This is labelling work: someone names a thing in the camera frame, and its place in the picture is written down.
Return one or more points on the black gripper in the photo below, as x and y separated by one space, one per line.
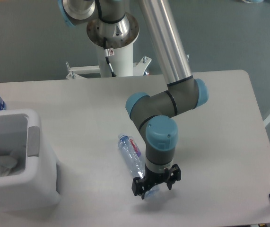
155 175

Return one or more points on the clear plastic water bottle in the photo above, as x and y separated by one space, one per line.
132 155

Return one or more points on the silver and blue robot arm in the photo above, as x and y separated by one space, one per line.
113 31

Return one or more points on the white trash can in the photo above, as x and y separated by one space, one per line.
29 168

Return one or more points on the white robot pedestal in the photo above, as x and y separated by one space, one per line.
118 61

